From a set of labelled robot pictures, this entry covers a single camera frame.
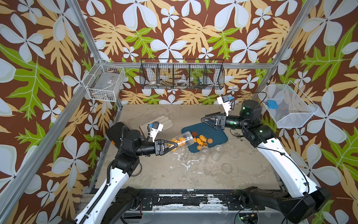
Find clear cookie jar front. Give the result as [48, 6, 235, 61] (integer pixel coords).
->
[199, 146, 210, 163]

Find black wire basket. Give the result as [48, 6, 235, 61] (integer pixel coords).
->
[139, 58, 225, 90]

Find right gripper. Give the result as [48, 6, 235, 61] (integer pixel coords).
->
[203, 112, 251, 133]

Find white mesh basket right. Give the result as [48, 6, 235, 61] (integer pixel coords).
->
[258, 81, 319, 129]

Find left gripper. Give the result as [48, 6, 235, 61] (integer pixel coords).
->
[133, 138, 176, 157]

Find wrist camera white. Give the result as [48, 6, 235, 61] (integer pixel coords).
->
[147, 121, 164, 142]
[217, 95, 234, 116]

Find black hard case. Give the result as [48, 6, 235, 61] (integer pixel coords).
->
[106, 122, 127, 147]

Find white wire basket left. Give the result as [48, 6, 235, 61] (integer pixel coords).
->
[84, 60, 126, 102]

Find clear cookie jar back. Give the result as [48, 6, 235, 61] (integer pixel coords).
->
[170, 132, 194, 152]

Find white work glove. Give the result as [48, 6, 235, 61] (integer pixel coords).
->
[139, 115, 173, 137]

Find clear cookie jar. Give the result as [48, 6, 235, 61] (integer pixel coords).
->
[170, 132, 194, 152]
[211, 145, 224, 161]
[199, 146, 210, 163]

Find orange cookies on tray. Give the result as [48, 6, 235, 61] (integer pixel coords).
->
[192, 132, 213, 150]

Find black rubber ring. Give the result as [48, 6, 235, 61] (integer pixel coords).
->
[131, 163, 143, 177]

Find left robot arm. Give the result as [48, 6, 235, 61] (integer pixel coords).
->
[74, 122, 178, 224]

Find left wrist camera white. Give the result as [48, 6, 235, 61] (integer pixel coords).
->
[147, 121, 164, 142]

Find blue object in basket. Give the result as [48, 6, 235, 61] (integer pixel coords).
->
[266, 99, 279, 110]

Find teal plastic tray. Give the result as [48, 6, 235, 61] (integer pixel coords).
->
[181, 123, 228, 153]

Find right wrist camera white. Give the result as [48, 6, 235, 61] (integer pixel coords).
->
[217, 95, 234, 116]

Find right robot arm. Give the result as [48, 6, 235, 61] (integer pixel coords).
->
[201, 100, 330, 224]

